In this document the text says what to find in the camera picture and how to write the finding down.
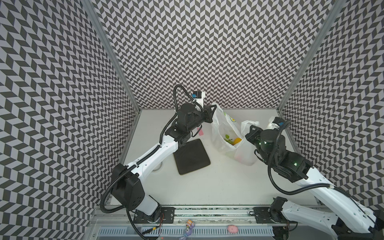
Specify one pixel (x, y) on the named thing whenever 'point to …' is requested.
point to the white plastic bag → (228, 139)
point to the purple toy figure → (189, 226)
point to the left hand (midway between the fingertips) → (217, 105)
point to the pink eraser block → (201, 133)
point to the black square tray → (191, 156)
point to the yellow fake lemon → (236, 141)
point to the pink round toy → (232, 229)
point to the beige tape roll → (159, 166)
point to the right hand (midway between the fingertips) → (248, 130)
